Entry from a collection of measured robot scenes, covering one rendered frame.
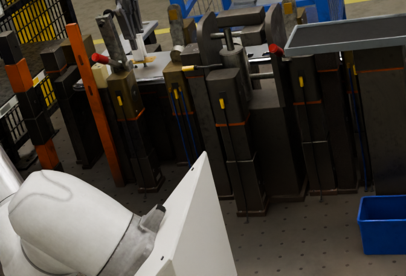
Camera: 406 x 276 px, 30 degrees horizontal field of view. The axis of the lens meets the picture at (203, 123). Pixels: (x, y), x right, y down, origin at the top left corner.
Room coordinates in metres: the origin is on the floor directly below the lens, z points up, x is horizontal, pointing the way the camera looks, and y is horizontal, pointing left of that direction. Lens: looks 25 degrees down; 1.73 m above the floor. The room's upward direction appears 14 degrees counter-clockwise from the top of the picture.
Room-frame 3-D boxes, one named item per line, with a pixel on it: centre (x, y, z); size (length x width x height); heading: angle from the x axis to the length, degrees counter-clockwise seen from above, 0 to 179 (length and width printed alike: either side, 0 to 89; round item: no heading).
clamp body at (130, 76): (1.88, 0.19, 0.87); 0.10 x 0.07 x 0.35; 158
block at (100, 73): (1.96, 0.24, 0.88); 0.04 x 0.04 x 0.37; 68
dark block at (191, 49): (1.75, -0.02, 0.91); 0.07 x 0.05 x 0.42; 158
